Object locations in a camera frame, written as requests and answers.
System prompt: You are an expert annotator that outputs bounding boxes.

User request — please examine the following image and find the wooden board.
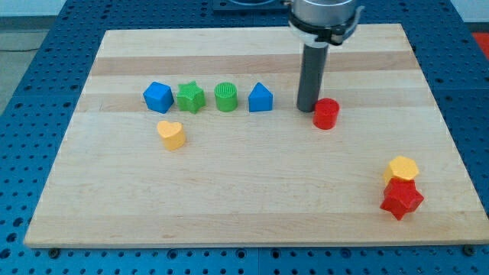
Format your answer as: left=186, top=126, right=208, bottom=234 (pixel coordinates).
left=24, top=24, right=488, bottom=248

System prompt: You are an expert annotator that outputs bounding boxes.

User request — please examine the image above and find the yellow hexagon block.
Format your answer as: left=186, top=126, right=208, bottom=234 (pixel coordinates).
left=383, top=156, right=419, bottom=185

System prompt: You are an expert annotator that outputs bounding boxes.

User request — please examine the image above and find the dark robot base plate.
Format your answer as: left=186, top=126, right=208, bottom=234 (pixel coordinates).
left=211, top=0, right=288, bottom=11

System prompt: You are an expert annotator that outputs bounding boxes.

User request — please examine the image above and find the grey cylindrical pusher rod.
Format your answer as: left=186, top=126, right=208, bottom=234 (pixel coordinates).
left=296, top=45, right=328, bottom=112

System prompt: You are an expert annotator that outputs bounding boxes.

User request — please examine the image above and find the blue triangle block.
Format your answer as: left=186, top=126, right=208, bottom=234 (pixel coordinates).
left=248, top=82, right=274, bottom=112

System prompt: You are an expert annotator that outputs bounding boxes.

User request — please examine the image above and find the green cylinder block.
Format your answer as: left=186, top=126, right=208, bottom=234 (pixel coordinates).
left=214, top=82, right=238, bottom=112

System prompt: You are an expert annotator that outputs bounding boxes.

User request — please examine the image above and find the yellow heart block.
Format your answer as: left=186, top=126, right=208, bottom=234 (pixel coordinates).
left=157, top=121, right=186, bottom=150

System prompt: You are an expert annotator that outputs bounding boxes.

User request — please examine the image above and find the red star block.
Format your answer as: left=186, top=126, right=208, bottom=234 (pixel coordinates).
left=380, top=177, right=424, bottom=221

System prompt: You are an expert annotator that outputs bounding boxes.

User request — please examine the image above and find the red cylinder block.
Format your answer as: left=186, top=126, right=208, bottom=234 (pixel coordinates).
left=313, top=98, right=340, bottom=130

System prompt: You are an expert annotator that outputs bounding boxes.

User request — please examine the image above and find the green star block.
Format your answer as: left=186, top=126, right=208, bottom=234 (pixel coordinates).
left=176, top=81, right=206, bottom=114

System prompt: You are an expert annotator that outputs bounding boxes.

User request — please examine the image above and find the blue cube block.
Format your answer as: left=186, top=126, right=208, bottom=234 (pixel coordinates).
left=143, top=82, right=174, bottom=114

